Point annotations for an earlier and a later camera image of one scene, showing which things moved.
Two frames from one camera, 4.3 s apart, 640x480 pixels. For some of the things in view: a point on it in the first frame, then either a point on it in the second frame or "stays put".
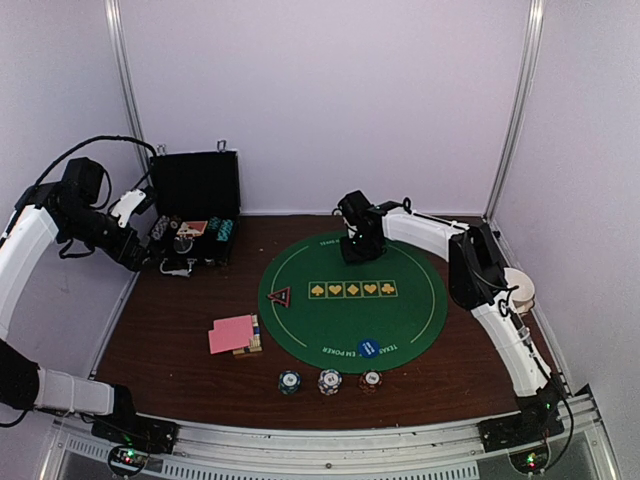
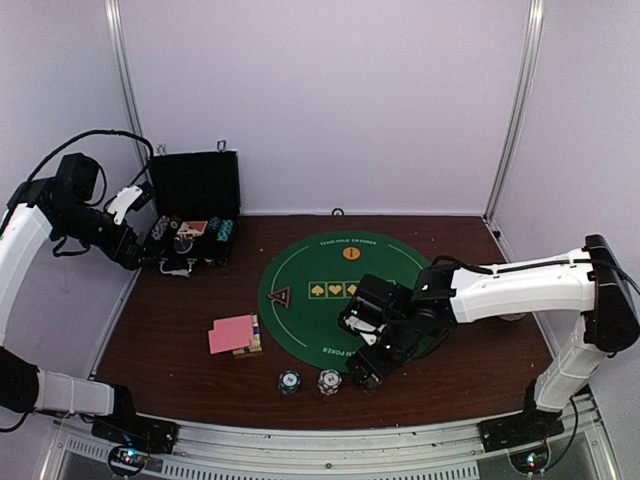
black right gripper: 353,257 -> 381,368
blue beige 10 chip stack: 329,381 stays put
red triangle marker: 281,296 stays put
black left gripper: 119,253 stays put
